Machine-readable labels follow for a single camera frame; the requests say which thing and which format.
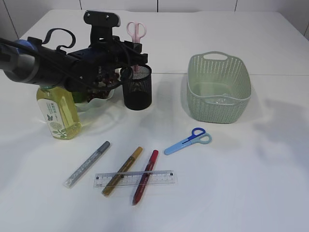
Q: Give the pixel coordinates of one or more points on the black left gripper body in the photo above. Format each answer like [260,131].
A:
[109,54]

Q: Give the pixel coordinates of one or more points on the purple artificial grape bunch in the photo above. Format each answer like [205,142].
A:
[103,80]

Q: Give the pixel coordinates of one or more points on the pink scissors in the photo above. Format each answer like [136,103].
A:
[136,30]

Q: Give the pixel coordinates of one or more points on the yellow tea bottle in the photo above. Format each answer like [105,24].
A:
[59,111]

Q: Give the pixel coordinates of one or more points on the blue scissors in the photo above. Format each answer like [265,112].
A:
[198,135]

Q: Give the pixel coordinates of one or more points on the clear plastic sheet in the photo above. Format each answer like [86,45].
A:
[221,99]

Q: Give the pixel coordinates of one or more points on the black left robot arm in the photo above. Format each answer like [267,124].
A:
[30,62]

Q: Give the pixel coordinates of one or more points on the black mesh pen holder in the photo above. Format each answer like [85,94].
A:
[138,92]

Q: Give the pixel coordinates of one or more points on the silver glitter pen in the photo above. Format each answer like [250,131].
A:
[79,172]

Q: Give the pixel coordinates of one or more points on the red glitter pen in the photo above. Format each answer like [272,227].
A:
[145,177]

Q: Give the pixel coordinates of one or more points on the green woven plastic basket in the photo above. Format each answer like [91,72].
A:
[217,73]

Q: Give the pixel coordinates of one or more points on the clear plastic ruler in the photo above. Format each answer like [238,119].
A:
[133,178]

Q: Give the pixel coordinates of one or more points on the gold glitter pen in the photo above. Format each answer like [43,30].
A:
[124,168]

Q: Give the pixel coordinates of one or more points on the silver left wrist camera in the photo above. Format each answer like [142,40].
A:
[102,24]

